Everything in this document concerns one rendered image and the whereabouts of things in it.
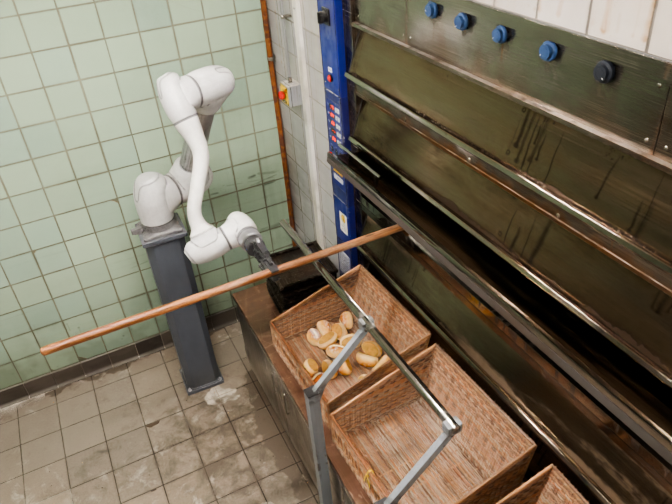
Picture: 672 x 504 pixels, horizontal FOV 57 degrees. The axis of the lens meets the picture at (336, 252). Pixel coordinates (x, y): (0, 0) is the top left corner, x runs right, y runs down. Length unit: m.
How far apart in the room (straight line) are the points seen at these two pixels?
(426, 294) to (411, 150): 0.57
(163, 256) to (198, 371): 0.77
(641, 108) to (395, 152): 1.06
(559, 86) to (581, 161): 0.18
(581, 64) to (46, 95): 2.30
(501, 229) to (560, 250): 0.22
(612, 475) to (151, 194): 2.06
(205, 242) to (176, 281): 0.68
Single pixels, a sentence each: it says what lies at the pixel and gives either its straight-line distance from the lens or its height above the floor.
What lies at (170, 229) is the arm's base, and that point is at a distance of 2.94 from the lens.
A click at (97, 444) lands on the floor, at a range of 3.50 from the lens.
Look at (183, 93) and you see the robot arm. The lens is 2.45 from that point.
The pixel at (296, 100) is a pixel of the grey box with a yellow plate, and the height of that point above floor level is 1.44.
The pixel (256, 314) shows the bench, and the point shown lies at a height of 0.58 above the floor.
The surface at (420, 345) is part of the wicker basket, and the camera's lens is 2.46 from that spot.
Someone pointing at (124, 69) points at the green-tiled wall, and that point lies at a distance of 3.10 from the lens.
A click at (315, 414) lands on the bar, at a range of 2.18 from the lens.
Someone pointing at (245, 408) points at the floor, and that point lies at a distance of 3.40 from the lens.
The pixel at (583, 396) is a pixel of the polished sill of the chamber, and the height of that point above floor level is 1.17.
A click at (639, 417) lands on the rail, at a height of 1.43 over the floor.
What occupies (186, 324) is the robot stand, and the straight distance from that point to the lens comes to 3.24.
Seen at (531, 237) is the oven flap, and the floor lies 1.54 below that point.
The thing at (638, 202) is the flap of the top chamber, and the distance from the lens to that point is 1.48.
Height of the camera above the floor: 2.52
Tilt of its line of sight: 35 degrees down
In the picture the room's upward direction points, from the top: 5 degrees counter-clockwise
